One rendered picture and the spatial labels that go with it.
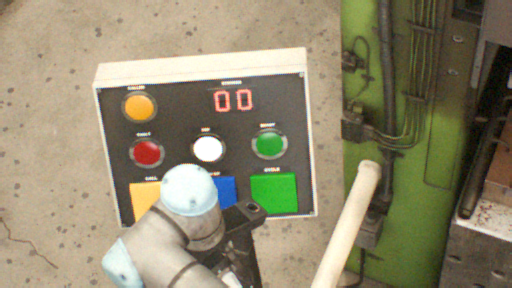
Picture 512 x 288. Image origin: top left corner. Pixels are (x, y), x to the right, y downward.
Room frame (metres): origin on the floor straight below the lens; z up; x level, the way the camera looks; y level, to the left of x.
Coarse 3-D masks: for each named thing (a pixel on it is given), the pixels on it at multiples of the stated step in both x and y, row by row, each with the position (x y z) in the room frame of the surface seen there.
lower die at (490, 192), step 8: (504, 128) 0.85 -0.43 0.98; (504, 136) 0.83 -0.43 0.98; (496, 152) 0.80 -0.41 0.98; (504, 152) 0.80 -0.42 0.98; (496, 160) 0.79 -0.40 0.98; (504, 160) 0.79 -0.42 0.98; (496, 168) 0.77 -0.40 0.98; (504, 168) 0.77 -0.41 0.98; (488, 176) 0.76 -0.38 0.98; (496, 176) 0.76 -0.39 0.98; (504, 176) 0.76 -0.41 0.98; (488, 184) 0.75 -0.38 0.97; (496, 184) 0.74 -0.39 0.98; (504, 184) 0.74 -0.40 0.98; (488, 192) 0.75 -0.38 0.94; (496, 192) 0.74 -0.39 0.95; (504, 192) 0.74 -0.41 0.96; (496, 200) 0.74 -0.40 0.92; (504, 200) 0.73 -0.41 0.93
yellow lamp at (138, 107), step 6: (138, 96) 0.91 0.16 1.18; (126, 102) 0.91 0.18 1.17; (132, 102) 0.90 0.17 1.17; (138, 102) 0.90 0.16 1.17; (144, 102) 0.90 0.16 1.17; (150, 102) 0.90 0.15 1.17; (126, 108) 0.90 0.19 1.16; (132, 108) 0.90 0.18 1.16; (138, 108) 0.90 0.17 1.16; (144, 108) 0.89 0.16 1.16; (150, 108) 0.89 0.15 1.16; (132, 114) 0.89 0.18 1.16; (138, 114) 0.89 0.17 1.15; (144, 114) 0.89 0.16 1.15; (150, 114) 0.89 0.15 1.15
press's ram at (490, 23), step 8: (488, 0) 0.78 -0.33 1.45; (496, 0) 0.78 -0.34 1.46; (504, 0) 0.77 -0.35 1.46; (488, 8) 0.78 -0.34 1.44; (496, 8) 0.77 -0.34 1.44; (504, 8) 0.77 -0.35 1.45; (488, 16) 0.78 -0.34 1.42; (496, 16) 0.77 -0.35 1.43; (504, 16) 0.77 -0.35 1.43; (488, 24) 0.78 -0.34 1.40; (496, 24) 0.77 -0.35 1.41; (504, 24) 0.77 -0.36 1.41; (488, 32) 0.78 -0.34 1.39; (496, 32) 0.77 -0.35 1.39; (504, 32) 0.77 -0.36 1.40; (488, 40) 0.78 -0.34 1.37; (496, 40) 0.77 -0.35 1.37; (504, 40) 0.76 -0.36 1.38
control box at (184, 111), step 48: (288, 48) 0.96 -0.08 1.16; (96, 96) 0.92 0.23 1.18; (144, 96) 0.91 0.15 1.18; (192, 96) 0.90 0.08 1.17; (240, 96) 0.88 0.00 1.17; (288, 96) 0.87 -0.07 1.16; (192, 144) 0.85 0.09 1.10; (240, 144) 0.84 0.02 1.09; (288, 144) 0.83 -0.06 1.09; (240, 192) 0.80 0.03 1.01
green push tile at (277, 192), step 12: (252, 180) 0.80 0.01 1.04; (264, 180) 0.80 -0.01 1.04; (276, 180) 0.79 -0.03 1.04; (288, 180) 0.79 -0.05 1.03; (252, 192) 0.79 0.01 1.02; (264, 192) 0.79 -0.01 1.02; (276, 192) 0.78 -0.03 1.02; (288, 192) 0.78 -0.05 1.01; (264, 204) 0.77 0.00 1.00; (276, 204) 0.77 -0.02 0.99; (288, 204) 0.77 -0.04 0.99
